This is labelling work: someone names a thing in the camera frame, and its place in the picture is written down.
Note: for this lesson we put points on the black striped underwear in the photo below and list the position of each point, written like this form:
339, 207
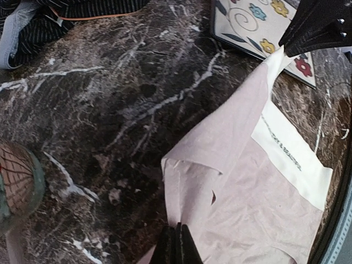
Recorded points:
27, 26

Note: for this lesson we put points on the pink and white underwear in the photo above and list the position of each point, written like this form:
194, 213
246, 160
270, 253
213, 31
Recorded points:
244, 181

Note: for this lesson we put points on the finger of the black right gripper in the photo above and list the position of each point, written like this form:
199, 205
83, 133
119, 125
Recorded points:
328, 20
316, 45

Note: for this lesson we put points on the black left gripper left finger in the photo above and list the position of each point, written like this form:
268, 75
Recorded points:
165, 250

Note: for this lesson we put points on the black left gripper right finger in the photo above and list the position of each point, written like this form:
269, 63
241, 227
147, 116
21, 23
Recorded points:
185, 249

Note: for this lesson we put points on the cream ceramic mug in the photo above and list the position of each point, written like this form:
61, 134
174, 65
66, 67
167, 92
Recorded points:
22, 184

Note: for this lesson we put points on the white slotted cable duct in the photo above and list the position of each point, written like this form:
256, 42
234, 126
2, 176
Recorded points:
339, 249

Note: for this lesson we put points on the floral patterned square coaster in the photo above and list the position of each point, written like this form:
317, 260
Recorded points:
254, 27

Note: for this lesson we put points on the black table edge rail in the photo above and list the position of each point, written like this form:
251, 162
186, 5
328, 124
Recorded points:
330, 228

